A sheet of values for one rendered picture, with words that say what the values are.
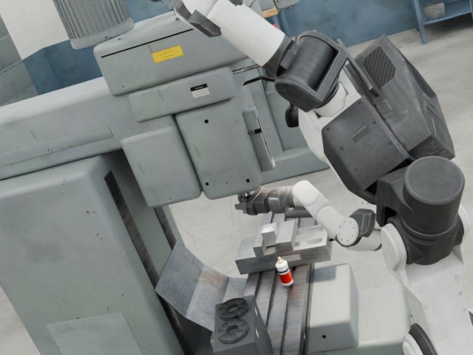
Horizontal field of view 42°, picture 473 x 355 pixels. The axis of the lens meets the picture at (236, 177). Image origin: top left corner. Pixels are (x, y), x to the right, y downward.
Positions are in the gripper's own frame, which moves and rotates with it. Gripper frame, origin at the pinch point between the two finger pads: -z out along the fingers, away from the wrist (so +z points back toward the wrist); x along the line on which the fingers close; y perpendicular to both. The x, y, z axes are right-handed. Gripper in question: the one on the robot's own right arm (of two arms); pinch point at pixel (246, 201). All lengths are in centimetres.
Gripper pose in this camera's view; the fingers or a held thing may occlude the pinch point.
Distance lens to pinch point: 206.4
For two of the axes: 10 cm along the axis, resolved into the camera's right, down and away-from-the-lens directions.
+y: 3.2, 8.7, 3.8
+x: -4.5, 4.9, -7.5
